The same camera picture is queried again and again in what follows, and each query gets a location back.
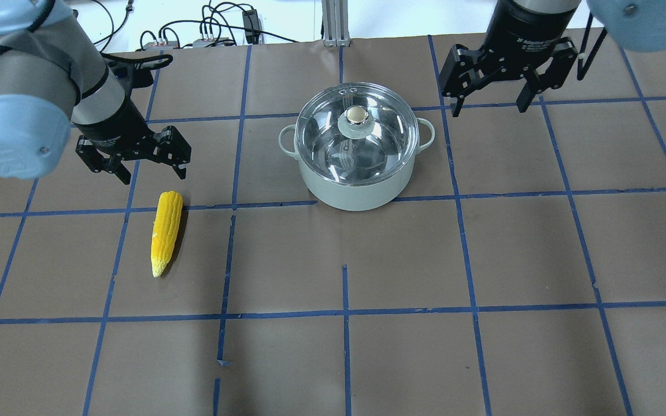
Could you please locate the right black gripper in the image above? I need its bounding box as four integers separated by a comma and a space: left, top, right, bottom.
439, 1, 578, 117

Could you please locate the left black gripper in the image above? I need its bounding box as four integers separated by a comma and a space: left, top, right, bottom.
76, 102, 192, 185

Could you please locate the yellow corn cob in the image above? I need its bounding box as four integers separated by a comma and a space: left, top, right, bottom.
150, 191, 183, 277

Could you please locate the glass pot lid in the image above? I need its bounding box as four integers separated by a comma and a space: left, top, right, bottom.
287, 82, 434, 187

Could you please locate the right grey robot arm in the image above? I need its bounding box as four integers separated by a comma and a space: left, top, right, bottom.
438, 1, 666, 117

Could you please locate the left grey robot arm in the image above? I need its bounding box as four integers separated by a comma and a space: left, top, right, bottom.
0, 1, 192, 184

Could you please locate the pale green steel pot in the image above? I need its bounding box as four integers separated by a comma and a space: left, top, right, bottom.
278, 82, 436, 212

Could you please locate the black power adapter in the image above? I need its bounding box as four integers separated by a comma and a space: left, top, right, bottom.
242, 9, 262, 44

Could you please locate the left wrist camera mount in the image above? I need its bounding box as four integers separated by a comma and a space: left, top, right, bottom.
100, 53, 173, 95

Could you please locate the black cables bundle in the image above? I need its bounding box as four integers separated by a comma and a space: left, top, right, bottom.
90, 0, 299, 53

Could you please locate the aluminium frame post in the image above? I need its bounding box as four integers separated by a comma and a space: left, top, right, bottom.
321, 0, 351, 47

